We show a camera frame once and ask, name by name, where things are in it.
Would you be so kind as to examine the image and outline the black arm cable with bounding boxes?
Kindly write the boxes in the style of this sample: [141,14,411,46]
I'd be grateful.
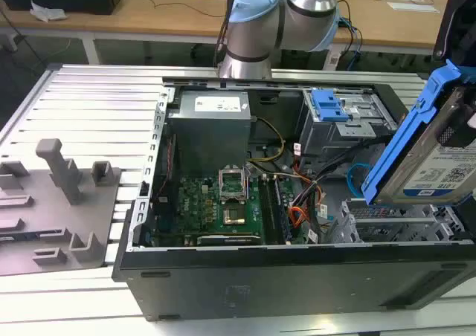
[217,0,242,68]

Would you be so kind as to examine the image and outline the orange wire bundle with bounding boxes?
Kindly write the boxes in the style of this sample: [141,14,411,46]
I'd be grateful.
[289,179,318,230]

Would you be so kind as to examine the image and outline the blue disk wire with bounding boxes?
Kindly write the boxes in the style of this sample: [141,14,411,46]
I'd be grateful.
[346,163,375,200]

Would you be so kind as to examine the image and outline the green motherboard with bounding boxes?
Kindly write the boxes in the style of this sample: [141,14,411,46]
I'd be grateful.
[150,174,298,246]

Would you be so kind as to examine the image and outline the metal drive cage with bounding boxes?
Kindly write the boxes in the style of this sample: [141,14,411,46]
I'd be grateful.
[300,88,399,166]

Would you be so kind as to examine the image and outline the blue drive carrier latch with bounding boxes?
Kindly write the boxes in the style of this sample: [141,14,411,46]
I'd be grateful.
[312,88,351,123]

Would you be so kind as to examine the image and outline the black graphics card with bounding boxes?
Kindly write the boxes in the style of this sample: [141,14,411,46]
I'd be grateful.
[196,233,263,246]

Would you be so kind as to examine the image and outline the RAM stick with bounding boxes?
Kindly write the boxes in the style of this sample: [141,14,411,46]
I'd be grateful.
[274,175,295,244]

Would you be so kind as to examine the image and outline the black open PC case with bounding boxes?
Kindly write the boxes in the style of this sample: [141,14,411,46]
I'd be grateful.
[111,76,476,322]

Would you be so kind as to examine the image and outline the black wire bundle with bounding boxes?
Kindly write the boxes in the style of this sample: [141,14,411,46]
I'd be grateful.
[297,142,373,210]

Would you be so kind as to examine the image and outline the wooden desk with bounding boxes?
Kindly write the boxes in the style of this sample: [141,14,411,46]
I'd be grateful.
[0,0,458,66]

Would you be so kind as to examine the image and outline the grey parts rack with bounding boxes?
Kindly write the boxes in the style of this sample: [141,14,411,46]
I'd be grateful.
[0,138,123,277]

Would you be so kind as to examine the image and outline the hard disk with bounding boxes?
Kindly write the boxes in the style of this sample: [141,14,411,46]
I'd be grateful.
[362,59,476,207]

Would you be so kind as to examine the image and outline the yellow and black wires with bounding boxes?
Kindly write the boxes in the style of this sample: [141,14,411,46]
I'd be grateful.
[247,116,286,163]

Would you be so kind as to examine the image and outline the grey power supply unit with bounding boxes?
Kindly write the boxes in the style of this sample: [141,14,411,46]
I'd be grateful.
[167,90,251,168]

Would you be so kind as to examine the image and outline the crumpled white paper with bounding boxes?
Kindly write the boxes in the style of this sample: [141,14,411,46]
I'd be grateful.
[29,0,68,23]

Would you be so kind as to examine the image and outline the CPU socket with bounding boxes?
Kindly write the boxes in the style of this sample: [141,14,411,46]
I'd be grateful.
[222,206,249,228]

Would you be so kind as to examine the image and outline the metal disk bay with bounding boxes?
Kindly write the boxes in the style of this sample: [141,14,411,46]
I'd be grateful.
[327,198,466,245]

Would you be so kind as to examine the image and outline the metal socket cover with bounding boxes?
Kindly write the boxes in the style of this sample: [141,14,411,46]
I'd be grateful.
[217,166,248,203]

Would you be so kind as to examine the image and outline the black RAM slot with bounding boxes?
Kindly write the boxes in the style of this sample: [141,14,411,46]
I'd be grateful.
[258,175,280,245]

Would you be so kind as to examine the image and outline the blue cables at desk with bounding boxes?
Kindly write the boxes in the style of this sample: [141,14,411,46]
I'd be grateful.
[340,16,364,71]

